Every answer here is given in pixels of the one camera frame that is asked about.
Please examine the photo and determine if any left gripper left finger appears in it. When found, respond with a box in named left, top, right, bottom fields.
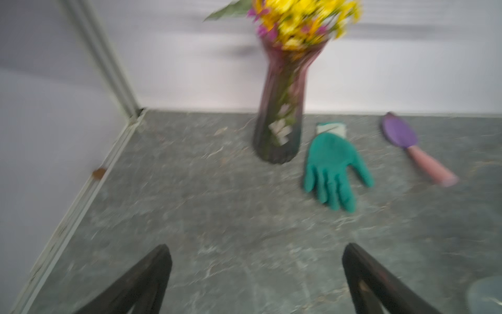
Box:
left=77, top=244, right=173, bottom=313

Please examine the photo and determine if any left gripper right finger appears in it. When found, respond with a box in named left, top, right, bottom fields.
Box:
left=342, top=243, right=439, bottom=314

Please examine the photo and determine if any mint bottle cap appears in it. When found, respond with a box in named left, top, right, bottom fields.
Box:
left=466, top=276, right=501, bottom=314

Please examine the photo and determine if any green garden glove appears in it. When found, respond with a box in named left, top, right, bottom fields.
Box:
left=304, top=122, right=374, bottom=213

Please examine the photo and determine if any dark glass vase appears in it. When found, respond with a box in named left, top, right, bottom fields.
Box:
left=253, top=39, right=327, bottom=164

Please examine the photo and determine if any yellow flower bouquet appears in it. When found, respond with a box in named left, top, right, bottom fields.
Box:
left=206, top=0, right=362, bottom=51

